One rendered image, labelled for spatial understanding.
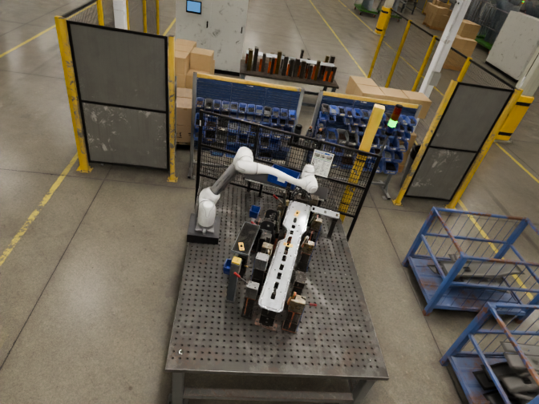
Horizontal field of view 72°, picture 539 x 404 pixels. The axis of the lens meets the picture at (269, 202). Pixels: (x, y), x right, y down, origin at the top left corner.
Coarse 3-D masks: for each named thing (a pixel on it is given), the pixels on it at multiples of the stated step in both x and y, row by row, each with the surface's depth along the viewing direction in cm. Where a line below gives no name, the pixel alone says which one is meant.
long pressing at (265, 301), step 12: (300, 204) 372; (288, 216) 353; (300, 216) 356; (288, 228) 338; (300, 228) 342; (276, 252) 312; (288, 252) 314; (276, 264) 301; (288, 264) 304; (276, 276) 291; (288, 276) 293; (264, 288) 279; (264, 300) 271; (276, 300) 272; (276, 312) 265
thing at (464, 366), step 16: (496, 304) 314; (512, 304) 316; (480, 320) 320; (496, 320) 302; (512, 320) 330; (464, 336) 337; (496, 336) 345; (512, 336) 289; (448, 352) 357; (464, 352) 360; (480, 352) 318; (496, 352) 366; (512, 352) 326; (528, 352) 327; (464, 368) 348; (480, 368) 352; (496, 368) 337; (512, 368) 310; (528, 368) 269; (464, 384) 332; (480, 384) 332; (496, 384) 296; (512, 384) 306; (528, 384) 309; (480, 400) 325; (496, 400) 326; (512, 400) 320; (528, 400) 310
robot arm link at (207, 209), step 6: (204, 204) 336; (210, 204) 338; (198, 210) 341; (204, 210) 334; (210, 210) 336; (198, 216) 342; (204, 216) 337; (210, 216) 338; (198, 222) 346; (204, 222) 341; (210, 222) 343
